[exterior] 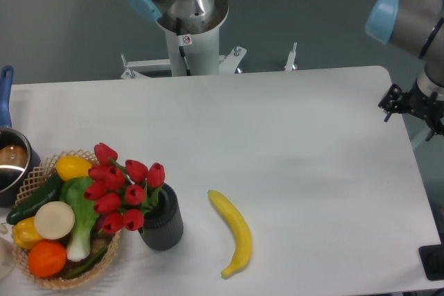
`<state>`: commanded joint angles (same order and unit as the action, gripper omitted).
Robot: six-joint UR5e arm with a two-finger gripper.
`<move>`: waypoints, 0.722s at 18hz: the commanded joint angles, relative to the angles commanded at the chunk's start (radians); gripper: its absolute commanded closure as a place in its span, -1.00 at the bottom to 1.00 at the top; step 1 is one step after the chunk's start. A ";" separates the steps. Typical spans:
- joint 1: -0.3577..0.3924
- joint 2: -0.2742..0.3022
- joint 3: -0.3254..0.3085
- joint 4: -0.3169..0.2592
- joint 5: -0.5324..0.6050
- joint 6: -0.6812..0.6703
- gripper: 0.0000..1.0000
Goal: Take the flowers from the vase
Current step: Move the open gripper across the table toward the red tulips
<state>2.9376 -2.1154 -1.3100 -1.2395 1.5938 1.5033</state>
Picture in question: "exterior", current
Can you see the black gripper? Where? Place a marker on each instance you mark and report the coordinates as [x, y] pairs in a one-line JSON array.
[[429, 109]]

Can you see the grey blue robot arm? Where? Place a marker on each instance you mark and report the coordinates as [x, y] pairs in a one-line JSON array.
[[415, 26]]

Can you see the yellow squash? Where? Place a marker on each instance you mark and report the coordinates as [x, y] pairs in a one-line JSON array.
[[69, 167]]

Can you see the orange fruit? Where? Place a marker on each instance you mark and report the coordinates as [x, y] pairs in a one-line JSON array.
[[46, 258]]

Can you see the green bean pod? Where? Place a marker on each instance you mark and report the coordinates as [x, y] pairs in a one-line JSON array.
[[86, 266]]

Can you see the woven wicker basket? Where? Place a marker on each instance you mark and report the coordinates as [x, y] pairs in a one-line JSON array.
[[103, 246]]

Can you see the purple red radish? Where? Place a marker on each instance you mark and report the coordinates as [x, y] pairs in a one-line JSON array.
[[99, 223]]

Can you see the black device at table edge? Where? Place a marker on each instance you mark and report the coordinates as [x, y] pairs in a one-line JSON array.
[[432, 261]]

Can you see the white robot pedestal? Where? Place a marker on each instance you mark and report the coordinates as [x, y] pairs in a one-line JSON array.
[[191, 29]]

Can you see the yellow banana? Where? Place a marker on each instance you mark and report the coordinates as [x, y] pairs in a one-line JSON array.
[[240, 230]]

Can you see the red tulip bouquet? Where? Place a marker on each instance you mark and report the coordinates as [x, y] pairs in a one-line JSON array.
[[123, 194]]

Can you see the dark grey ribbed vase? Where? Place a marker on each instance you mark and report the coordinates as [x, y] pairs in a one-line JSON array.
[[163, 228]]

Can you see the green bok choy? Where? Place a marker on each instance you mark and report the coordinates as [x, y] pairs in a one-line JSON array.
[[72, 193]]

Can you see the yellow bell pepper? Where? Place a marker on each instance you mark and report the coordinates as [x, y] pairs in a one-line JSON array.
[[25, 235]]

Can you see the blue handled saucepan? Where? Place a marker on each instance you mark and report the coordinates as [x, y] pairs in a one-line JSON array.
[[18, 158]]

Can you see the green cucumber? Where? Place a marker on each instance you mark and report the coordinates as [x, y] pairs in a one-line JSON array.
[[48, 192]]

